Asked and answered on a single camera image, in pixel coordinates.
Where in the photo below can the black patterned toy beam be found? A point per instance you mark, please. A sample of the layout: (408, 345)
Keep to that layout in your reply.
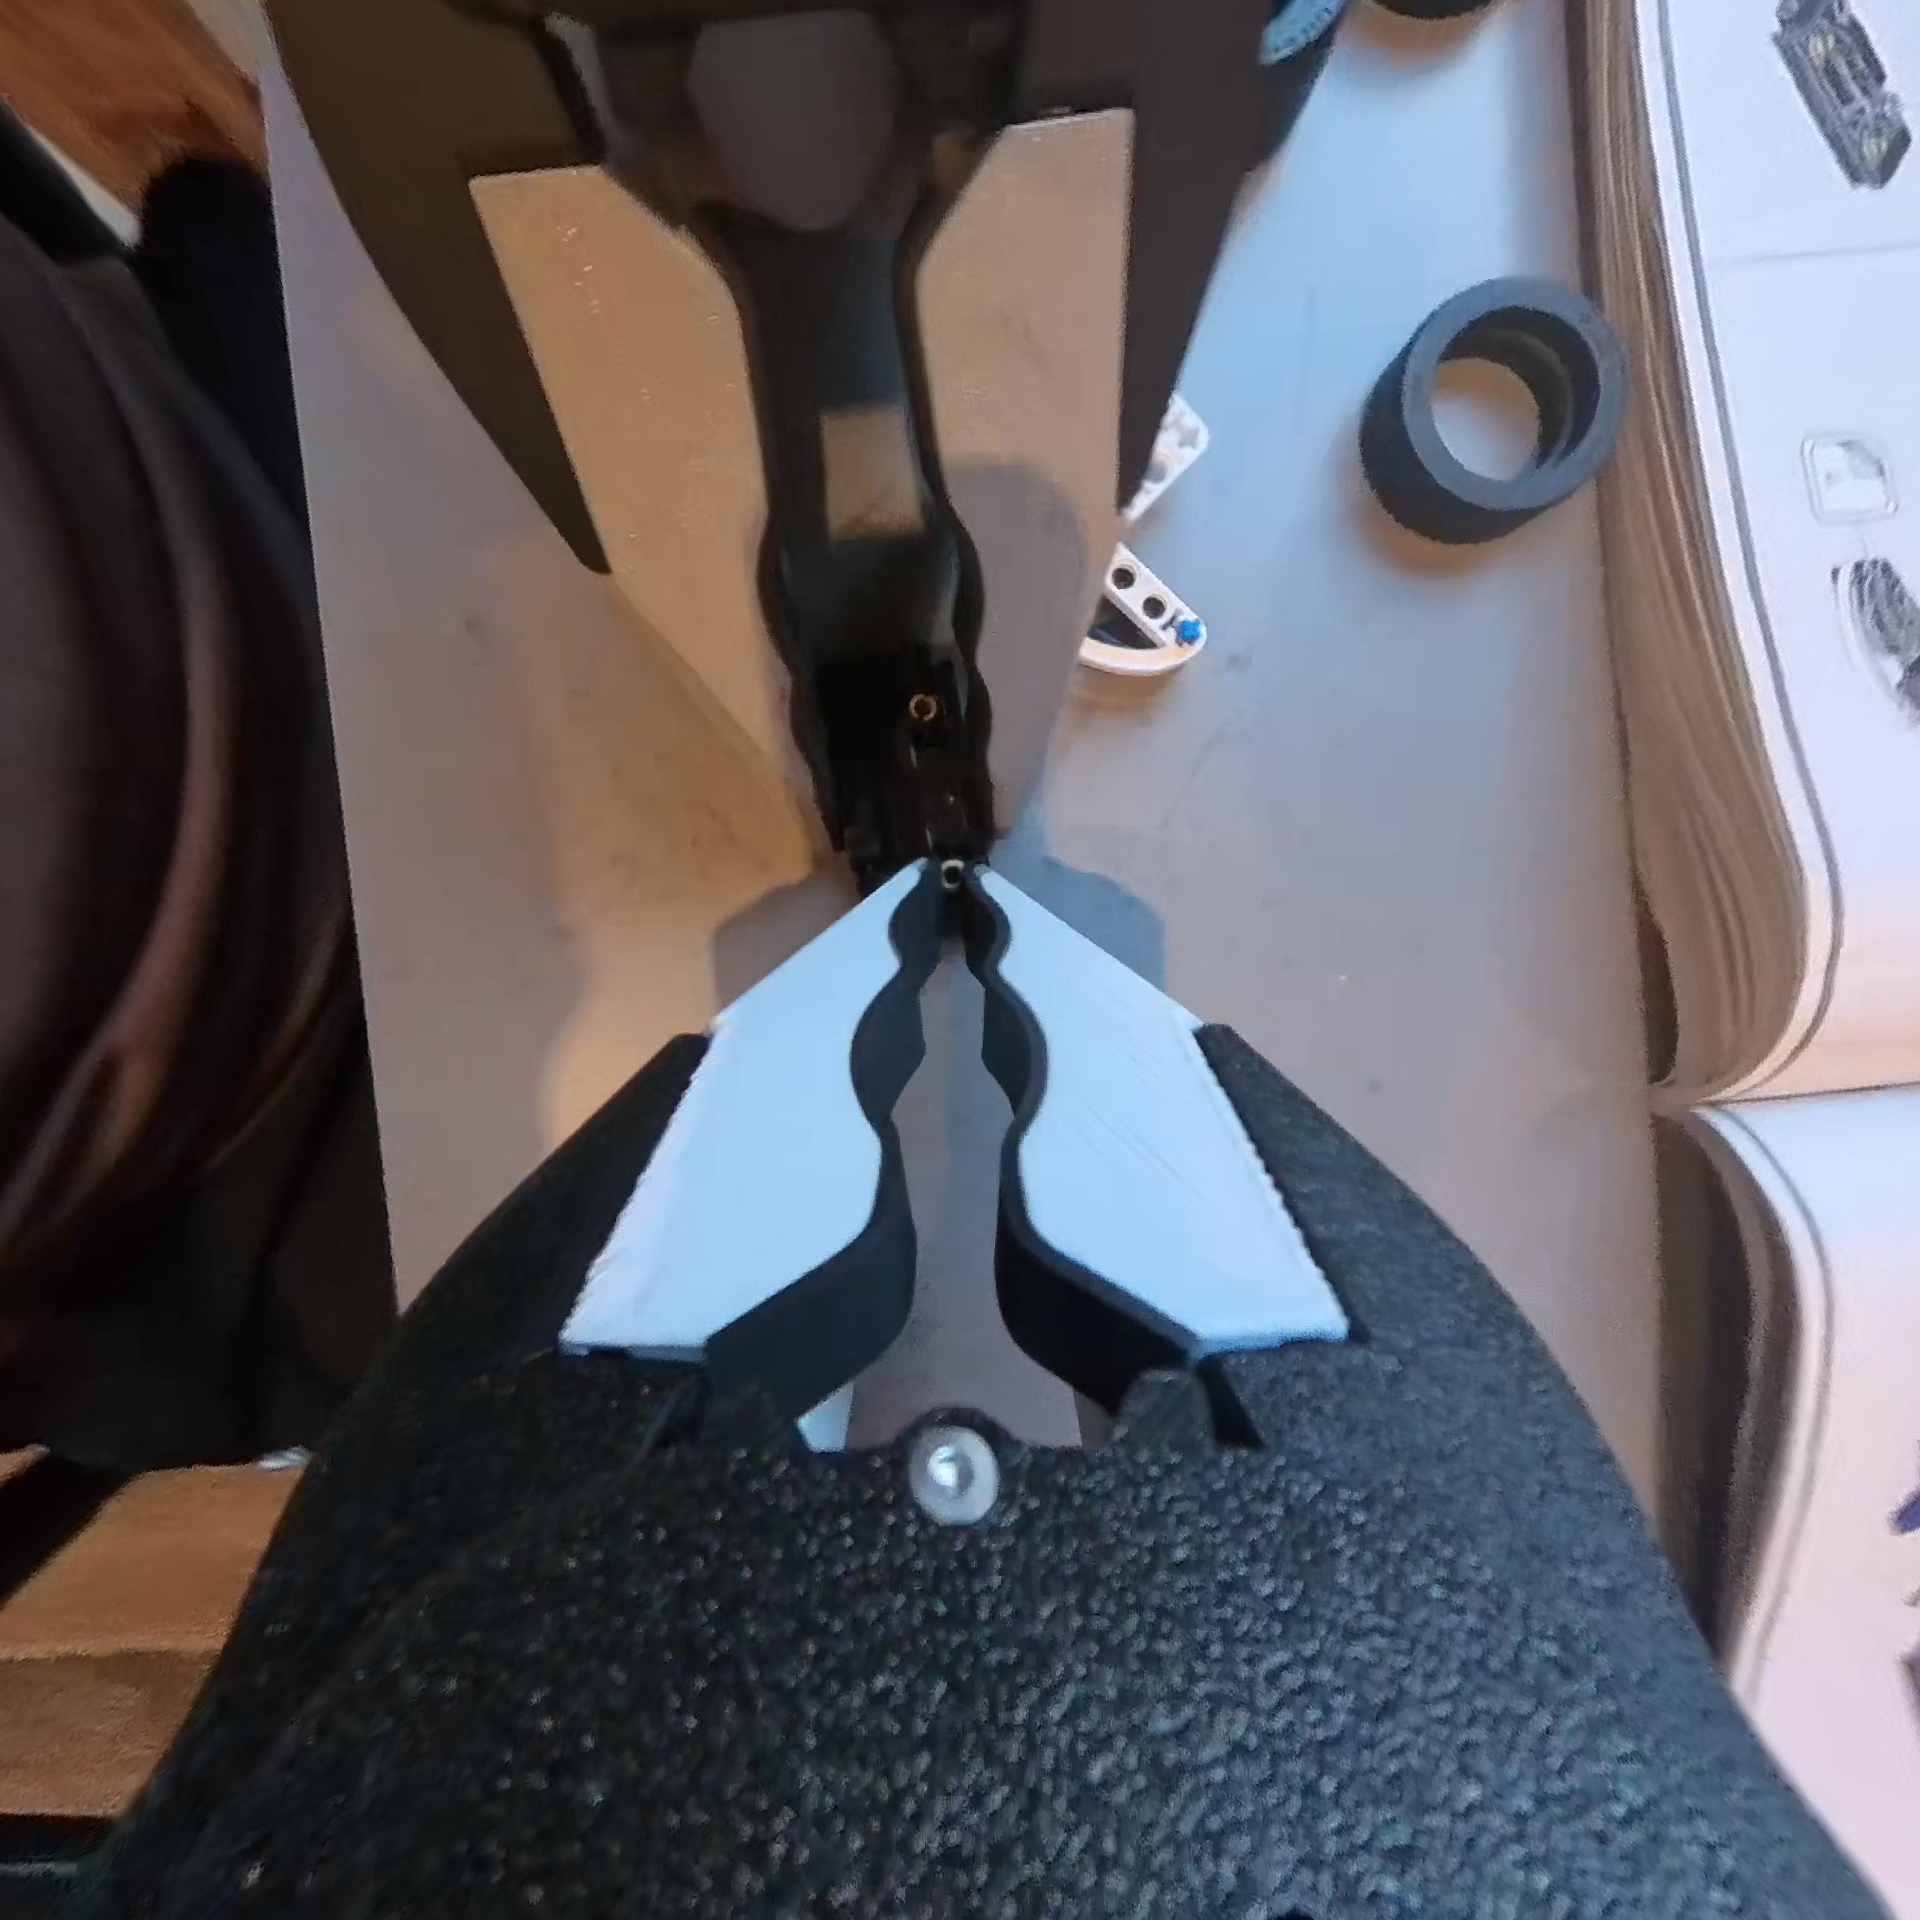
(886, 751)

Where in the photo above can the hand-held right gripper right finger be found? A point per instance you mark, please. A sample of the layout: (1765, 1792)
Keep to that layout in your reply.
(1170, 1186)

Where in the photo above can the open instruction booklet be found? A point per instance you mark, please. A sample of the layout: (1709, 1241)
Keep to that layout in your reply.
(1769, 751)

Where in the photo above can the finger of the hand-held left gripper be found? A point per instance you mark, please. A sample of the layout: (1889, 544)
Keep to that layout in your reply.
(1036, 330)
(631, 421)

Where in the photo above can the black toy tire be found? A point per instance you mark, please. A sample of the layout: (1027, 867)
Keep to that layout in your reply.
(1404, 480)
(1425, 6)

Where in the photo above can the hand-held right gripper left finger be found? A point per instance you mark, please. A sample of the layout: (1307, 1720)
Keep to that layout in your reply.
(736, 1186)

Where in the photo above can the grey desk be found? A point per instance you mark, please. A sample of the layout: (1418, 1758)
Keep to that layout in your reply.
(1350, 900)

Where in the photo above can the white curved toy panel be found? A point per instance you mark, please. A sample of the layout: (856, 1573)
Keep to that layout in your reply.
(1178, 450)
(1125, 659)

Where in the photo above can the person's brown shirt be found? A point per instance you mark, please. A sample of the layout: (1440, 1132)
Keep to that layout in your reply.
(150, 751)

